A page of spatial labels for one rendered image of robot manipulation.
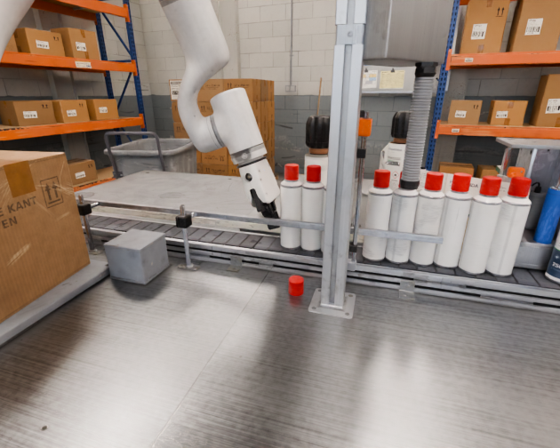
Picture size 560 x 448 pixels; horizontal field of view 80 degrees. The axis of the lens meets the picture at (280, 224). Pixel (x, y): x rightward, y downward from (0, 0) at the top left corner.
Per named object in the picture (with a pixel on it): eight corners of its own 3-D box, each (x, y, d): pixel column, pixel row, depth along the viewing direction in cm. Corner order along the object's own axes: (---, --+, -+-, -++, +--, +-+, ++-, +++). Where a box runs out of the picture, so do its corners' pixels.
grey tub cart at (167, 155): (153, 210, 381) (140, 122, 346) (208, 211, 377) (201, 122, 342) (112, 243, 298) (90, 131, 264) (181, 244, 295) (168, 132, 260)
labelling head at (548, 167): (533, 247, 83) (565, 141, 74) (556, 272, 72) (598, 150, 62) (470, 240, 87) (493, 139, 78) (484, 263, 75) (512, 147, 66)
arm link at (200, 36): (118, 18, 60) (197, 163, 78) (200, -18, 58) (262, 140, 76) (132, 13, 67) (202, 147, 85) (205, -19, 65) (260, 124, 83)
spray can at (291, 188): (301, 242, 87) (303, 163, 80) (300, 250, 82) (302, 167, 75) (281, 240, 88) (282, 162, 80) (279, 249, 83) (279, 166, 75)
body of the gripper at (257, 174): (256, 156, 74) (273, 204, 77) (270, 149, 83) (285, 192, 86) (227, 165, 77) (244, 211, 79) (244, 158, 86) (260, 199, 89)
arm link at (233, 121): (223, 156, 76) (261, 143, 75) (200, 99, 73) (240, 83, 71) (230, 154, 84) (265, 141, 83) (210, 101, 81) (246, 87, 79)
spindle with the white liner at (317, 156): (332, 208, 112) (337, 114, 102) (327, 217, 104) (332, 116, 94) (306, 205, 115) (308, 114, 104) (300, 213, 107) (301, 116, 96)
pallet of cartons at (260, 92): (278, 182, 498) (278, 80, 447) (260, 198, 424) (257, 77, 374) (205, 177, 530) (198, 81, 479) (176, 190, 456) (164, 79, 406)
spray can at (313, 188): (324, 245, 85) (328, 164, 77) (317, 253, 80) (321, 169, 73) (304, 242, 87) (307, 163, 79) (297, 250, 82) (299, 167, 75)
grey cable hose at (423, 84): (418, 186, 63) (436, 63, 56) (420, 191, 60) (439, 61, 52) (398, 185, 64) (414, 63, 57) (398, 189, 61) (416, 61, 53)
